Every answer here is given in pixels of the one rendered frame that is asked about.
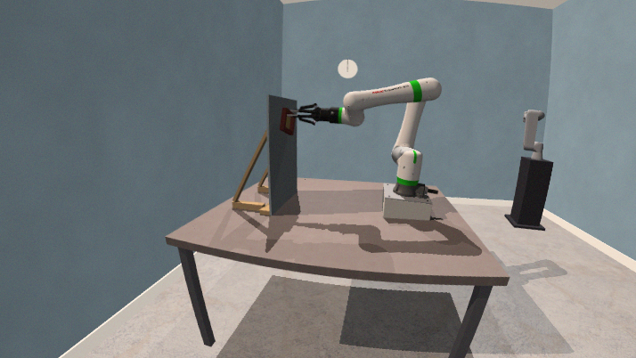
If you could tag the dark red rectangular frame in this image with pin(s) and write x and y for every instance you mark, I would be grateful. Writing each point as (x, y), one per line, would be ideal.
(287, 125)

